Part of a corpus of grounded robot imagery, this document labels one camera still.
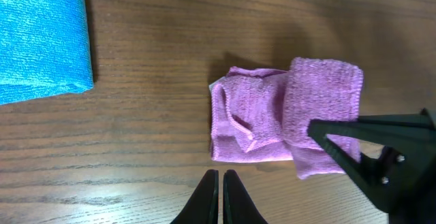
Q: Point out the blue folded cloth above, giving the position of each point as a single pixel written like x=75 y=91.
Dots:
x=45 y=49

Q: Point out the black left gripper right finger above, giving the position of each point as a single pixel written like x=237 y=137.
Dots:
x=238 y=207

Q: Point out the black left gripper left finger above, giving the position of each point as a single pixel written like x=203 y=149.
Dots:
x=202 y=206

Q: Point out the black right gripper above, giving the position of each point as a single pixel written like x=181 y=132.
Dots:
x=412 y=173

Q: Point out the purple cloth with white tag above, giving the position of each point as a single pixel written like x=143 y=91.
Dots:
x=262 y=115

